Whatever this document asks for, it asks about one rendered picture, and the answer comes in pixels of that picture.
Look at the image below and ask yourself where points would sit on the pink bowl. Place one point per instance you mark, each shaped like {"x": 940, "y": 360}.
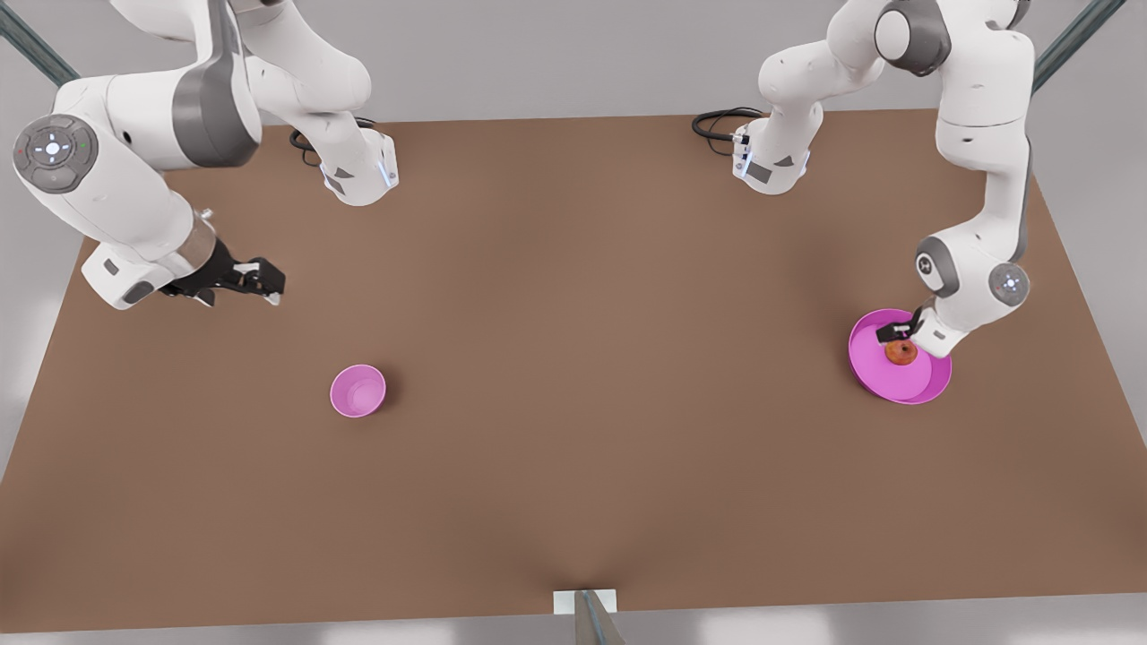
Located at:
{"x": 357, "y": 391}

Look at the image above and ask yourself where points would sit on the red apple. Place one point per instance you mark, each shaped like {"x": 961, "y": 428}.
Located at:
{"x": 901, "y": 353}

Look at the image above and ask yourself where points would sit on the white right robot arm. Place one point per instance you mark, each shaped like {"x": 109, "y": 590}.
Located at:
{"x": 134, "y": 134}

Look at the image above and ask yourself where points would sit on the pink plate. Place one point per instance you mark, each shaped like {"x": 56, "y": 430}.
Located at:
{"x": 896, "y": 376}

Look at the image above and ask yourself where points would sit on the silver frame post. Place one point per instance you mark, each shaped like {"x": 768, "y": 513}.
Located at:
{"x": 1075, "y": 36}
{"x": 596, "y": 623}
{"x": 36, "y": 45}

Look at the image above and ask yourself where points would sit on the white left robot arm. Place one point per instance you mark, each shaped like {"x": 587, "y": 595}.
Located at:
{"x": 977, "y": 107}

